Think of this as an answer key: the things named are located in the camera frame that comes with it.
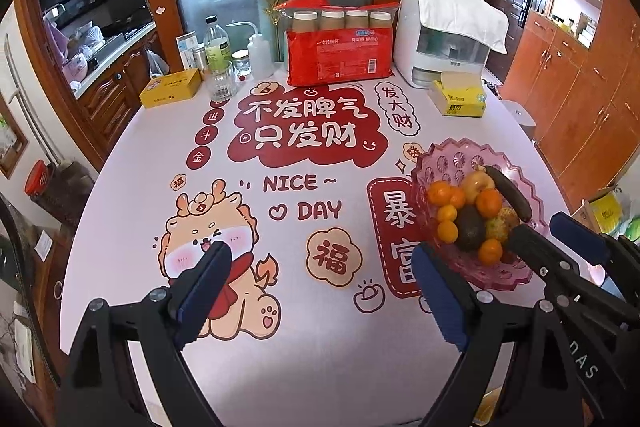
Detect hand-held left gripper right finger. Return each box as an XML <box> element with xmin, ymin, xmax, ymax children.
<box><xmin>410</xmin><ymin>242</ymin><xmax>583</xmax><ymax>427</ymax></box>

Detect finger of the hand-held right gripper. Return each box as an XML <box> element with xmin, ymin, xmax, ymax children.
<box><xmin>550</xmin><ymin>213</ymin><xmax>640</xmax><ymax>288</ymax></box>
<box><xmin>509</xmin><ymin>224</ymin><xmax>626</xmax><ymax>323</ymax></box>

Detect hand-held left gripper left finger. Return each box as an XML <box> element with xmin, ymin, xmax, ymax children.
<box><xmin>60</xmin><ymin>243</ymin><xmax>233</xmax><ymax>427</ymax></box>

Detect yellow spotted pear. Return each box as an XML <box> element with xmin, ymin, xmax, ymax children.
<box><xmin>485</xmin><ymin>207</ymin><xmax>521</xmax><ymax>240</ymax></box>

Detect dark overripe banana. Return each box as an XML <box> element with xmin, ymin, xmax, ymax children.
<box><xmin>484</xmin><ymin>165</ymin><xmax>533</xmax><ymax>223</ymax></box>

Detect dark green avocado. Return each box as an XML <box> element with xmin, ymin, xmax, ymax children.
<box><xmin>457</xmin><ymin>205</ymin><xmax>487</xmax><ymax>252</ymax></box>

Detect red apple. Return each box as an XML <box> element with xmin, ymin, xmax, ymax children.
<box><xmin>461</xmin><ymin>172</ymin><xmax>493</xmax><ymax>202</ymax></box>

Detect pink plastic fruit bowl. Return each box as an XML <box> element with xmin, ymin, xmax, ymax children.
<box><xmin>410</xmin><ymin>137</ymin><xmax>551</xmax><ymax>293</ymax></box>

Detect brown cardboard box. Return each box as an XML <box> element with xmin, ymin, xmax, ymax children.
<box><xmin>570</xmin><ymin>187</ymin><xmax>640</xmax><ymax>248</ymax></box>

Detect yellow green package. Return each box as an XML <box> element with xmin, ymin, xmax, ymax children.
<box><xmin>590</xmin><ymin>194</ymin><xmax>626</xmax><ymax>233</ymax></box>

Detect wooden sideboard cabinet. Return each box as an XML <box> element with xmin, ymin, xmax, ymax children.
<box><xmin>502</xmin><ymin>0</ymin><xmax>640</xmax><ymax>192</ymax></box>

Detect yellow tissue box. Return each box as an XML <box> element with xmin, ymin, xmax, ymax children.
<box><xmin>427</xmin><ymin>72</ymin><xmax>487</xmax><ymax>118</ymax></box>

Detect yellow cardboard box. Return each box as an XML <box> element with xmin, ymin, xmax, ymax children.
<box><xmin>139</xmin><ymin>68</ymin><xmax>202</xmax><ymax>109</ymax></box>

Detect red lidded container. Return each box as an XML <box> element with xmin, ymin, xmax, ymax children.
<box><xmin>25</xmin><ymin>159</ymin><xmax>53</xmax><ymax>195</ymax></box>

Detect clear glass cup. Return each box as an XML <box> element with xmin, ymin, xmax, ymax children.
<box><xmin>206</xmin><ymin>59</ymin><xmax>237</xmax><ymax>102</ymax></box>

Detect wooden kitchen base cabinet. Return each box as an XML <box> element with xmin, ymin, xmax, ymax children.
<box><xmin>75</xmin><ymin>29</ymin><xmax>171</xmax><ymax>142</ymax></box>

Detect small glass jar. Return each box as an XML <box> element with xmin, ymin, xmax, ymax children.
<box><xmin>231</xmin><ymin>50</ymin><xmax>252</xmax><ymax>81</ymax></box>

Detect white countertop dispenser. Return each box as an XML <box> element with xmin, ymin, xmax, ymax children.
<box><xmin>393</xmin><ymin>0</ymin><xmax>491</xmax><ymax>88</ymax></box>

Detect small white carton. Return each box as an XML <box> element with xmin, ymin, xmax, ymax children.
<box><xmin>176</xmin><ymin>33</ymin><xmax>207</xmax><ymax>70</ymax></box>

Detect white squeeze wash bottle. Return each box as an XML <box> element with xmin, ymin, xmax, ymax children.
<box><xmin>227</xmin><ymin>22</ymin><xmax>275</xmax><ymax>78</ymax></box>

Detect clear bottle with green label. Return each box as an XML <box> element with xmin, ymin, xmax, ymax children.
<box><xmin>202</xmin><ymin>16</ymin><xmax>233</xmax><ymax>75</ymax></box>

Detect white cloth cover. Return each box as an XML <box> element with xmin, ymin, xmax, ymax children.
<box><xmin>410</xmin><ymin>0</ymin><xmax>510</xmax><ymax>54</ymax></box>

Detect wooden framed board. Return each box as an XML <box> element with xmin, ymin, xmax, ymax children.
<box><xmin>0</xmin><ymin>97</ymin><xmax>31</xmax><ymax>180</ymax></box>

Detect red paper cup package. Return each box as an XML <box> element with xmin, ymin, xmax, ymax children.
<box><xmin>274</xmin><ymin>0</ymin><xmax>403</xmax><ymax>88</ymax></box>

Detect pink plastic bag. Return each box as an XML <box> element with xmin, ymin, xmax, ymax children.
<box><xmin>42</xmin><ymin>7</ymin><xmax>101</xmax><ymax>78</ymax></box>

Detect long silver handle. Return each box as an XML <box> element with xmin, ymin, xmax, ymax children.
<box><xmin>4</xmin><ymin>34</ymin><xmax>53</xmax><ymax>165</ymax></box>

